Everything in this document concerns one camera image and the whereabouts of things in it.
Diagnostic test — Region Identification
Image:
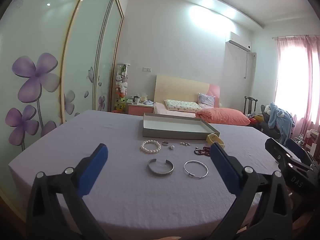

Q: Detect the white pearl bracelet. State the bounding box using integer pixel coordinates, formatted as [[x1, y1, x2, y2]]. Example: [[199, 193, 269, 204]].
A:
[[140, 140, 162, 153]]

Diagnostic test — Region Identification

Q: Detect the flower print sliding wardrobe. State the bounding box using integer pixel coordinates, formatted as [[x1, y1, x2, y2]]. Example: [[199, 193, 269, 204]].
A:
[[0, 0, 125, 205]]

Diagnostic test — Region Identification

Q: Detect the folded orange quilt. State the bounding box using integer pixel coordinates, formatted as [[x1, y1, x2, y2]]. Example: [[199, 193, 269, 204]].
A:
[[195, 107, 251, 127]]

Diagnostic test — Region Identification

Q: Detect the thin silver bangle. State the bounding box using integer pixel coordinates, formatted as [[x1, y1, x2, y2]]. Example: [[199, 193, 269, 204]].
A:
[[183, 160, 209, 179]]

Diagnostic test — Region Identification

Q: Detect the pink curtain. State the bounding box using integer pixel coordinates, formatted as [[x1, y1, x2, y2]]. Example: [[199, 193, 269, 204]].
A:
[[272, 35, 320, 125]]

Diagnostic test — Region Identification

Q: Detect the white air conditioner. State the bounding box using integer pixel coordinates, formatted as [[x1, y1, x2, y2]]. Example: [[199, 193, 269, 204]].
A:
[[225, 31, 251, 53]]

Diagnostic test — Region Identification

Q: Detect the dark red bead bracelet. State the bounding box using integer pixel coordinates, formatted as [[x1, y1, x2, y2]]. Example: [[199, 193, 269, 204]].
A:
[[194, 146, 212, 157]]

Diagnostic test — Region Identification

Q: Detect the dark fabric chair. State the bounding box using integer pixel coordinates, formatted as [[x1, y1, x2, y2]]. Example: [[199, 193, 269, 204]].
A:
[[260, 105, 283, 138]]

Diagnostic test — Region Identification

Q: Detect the bed with beige headboard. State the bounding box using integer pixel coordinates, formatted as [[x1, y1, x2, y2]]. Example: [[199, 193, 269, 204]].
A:
[[153, 74, 250, 127]]

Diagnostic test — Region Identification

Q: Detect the pink and white nightstand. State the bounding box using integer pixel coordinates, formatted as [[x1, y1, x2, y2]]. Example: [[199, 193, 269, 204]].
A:
[[126, 99, 154, 115]]

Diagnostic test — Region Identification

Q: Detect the yellow plastic object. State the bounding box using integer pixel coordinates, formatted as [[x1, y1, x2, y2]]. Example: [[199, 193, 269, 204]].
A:
[[206, 133, 225, 147]]

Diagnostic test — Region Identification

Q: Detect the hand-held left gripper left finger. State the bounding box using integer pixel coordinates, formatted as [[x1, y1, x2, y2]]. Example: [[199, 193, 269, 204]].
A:
[[26, 143, 113, 240]]

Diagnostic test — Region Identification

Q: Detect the lilac tablecloth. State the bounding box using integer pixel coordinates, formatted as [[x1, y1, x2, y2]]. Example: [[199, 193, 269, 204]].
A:
[[7, 109, 304, 240]]

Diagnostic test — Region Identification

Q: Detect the blue plush garment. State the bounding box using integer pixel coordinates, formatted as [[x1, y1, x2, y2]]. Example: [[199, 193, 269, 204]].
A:
[[265, 102, 295, 145]]

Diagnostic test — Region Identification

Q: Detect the clear tube of plush toys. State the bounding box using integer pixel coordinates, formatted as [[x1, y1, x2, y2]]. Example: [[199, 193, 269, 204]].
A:
[[114, 63, 130, 112]]

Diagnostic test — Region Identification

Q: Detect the lilac print pillow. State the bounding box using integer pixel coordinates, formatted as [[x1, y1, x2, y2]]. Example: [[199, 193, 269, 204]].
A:
[[197, 93, 216, 108]]

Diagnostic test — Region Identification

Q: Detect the grey cardboard box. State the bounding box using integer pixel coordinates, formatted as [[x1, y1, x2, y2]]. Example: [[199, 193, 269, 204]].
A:
[[142, 113, 220, 140]]

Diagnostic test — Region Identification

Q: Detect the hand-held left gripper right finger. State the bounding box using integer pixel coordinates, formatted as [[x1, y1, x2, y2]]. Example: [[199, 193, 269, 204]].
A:
[[209, 142, 294, 240]]

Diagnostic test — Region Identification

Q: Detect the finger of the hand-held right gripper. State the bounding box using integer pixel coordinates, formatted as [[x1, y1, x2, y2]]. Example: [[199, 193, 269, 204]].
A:
[[285, 138, 314, 164], [264, 137, 302, 167]]

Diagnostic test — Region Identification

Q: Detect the silver cuff bracelet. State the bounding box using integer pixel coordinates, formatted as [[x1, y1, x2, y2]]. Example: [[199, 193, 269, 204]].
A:
[[147, 158, 174, 177]]

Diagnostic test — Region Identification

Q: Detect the patterned cream pillow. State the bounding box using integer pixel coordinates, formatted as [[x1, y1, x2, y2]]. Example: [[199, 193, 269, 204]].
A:
[[164, 99, 202, 113]]

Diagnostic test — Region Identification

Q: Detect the colourful toy pile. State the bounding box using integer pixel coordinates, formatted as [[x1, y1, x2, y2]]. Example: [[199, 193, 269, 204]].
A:
[[247, 114, 265, 130]]

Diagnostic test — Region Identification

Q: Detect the dark wooden chair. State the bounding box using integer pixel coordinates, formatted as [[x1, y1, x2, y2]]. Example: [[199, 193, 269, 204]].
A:
[[244, 96, 258, 115]]

